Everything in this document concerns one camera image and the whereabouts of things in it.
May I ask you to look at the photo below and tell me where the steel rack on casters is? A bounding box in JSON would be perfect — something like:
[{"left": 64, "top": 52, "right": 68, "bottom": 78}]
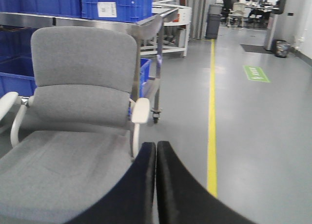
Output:
[{"left": 0, "top": 7, "right": 178, "bottom": 123}]

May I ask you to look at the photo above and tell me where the gray fabric office chair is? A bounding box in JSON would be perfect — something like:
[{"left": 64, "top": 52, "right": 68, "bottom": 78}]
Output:
[{"left": 0, "top": 26, "right": 150, "bottom": 224}]

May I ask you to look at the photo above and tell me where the dark gray trash bin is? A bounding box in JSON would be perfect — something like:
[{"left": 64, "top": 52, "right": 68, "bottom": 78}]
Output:
[{"left": 205, "top": 4, "right": 222, "bottom": 39}]

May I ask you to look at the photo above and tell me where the blue crate top left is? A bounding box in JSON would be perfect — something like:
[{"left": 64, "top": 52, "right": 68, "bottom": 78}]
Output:
[{"left": 0, "top": 0, "right": 81, "bottom": 18}]

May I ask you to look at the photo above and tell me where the blue labelled crate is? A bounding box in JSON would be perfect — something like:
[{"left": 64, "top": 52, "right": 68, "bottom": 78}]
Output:
[{"left": 81, "top": 0, "right": 153, "bottom": 23}]

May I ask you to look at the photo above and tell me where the white office chair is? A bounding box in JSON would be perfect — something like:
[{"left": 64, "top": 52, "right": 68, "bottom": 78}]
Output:
[{"left": 227, "top": 2, "right": 246, "bottom": 28}]

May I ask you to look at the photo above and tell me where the black bag on floor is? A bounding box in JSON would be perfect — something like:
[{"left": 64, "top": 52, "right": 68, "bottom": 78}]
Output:
[{"left": 274, "top": 40, "right": 291, "bottom": 58}]

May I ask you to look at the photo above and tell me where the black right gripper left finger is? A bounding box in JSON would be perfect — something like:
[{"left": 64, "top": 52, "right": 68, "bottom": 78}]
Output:
[{"left": 68, "top": 142, "right": 156, "bottom": 224}]

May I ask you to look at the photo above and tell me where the blue bin lower shelf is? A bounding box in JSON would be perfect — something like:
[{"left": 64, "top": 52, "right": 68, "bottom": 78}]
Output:
[{"left": 0, "top": 56, "right": 152, "bottom": 98}]

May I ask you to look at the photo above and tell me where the white metal cart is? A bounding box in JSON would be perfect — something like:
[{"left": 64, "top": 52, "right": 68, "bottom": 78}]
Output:
[{"left": 152, "top": 0, "right": 192, "bottom": 57}]

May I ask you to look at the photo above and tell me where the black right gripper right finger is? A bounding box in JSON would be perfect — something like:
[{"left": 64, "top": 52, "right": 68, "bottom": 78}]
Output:
[{"left": 157, "top": 141, "right": 252, "bottom": 224}]

